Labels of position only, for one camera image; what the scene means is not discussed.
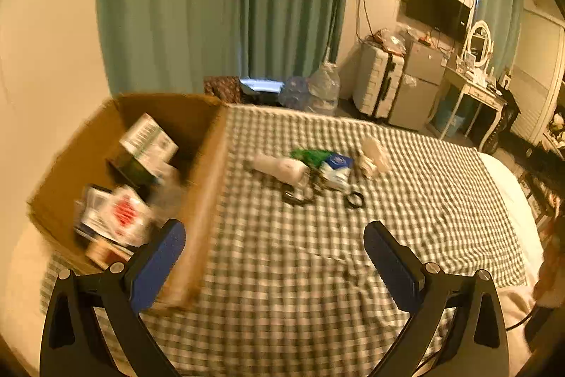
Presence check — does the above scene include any strip of small vials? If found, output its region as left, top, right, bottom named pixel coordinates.
left=281, top=172, right=325, bottom=207

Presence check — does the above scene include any large water jug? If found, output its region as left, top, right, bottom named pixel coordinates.
left=305, top=46, right=341, bottom=117

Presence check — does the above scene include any green checkered cloth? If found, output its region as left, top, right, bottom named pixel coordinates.
left=39, top=103, right=529, bottom=377

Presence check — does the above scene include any brown cardboard box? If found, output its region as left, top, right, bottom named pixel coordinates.
left=29, top=94, right=228, bottom=310

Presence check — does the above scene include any black hair tie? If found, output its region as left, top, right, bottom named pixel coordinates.
left=344, top=190, right=366, bottom=210

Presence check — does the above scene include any white dressing table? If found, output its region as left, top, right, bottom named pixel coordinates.
left=426, top=66, right=507, bottom=152

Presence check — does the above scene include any white oval mirror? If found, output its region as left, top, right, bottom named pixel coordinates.
left=460, top=20, right=494, bottom=71

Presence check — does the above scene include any small water bottles pack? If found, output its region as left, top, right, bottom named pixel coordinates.
left=278, top=77, right=310, bottom=111

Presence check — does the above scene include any grey mini fridge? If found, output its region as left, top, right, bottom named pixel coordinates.
left=388, top=41, right=444, bottom=131

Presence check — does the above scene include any blue white tissue pack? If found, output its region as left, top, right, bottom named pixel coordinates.
left=319, top=153, right=353, bottom=192

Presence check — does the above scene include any green white carton box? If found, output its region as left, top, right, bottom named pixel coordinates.
left=107, top=113, right=178, bottom=188

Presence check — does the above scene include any black white foil pouch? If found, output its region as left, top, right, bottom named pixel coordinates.
left=75, top=185, right=153, bottom=248

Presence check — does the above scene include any patterned brown bag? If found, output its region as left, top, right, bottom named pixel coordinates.
left=203, top=76, right=241, bottom=104

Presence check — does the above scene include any person's hand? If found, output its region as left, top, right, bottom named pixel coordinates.
left=534, top=214, right=564, bottom=308

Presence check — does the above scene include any clear plastic bag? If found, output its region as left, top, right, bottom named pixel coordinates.
left=148, top=164, right=187, bottom=228

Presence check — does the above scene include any white pill bottle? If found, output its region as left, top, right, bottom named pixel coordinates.
left=244, top=153, right=310, bottom=188

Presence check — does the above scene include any green window curtain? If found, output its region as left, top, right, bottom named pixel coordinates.
left=475, top=0, right=524, bottom=80

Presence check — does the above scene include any green snack packet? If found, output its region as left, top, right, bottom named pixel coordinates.
left=290, top=148, right=333, bottom=169

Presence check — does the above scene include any white suitcase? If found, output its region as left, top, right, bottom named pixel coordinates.
left=352, top=43, right=404, bottom=119

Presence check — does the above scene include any black wall television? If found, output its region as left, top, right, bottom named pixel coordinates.
left=405, top=0, right=471, bottom=43

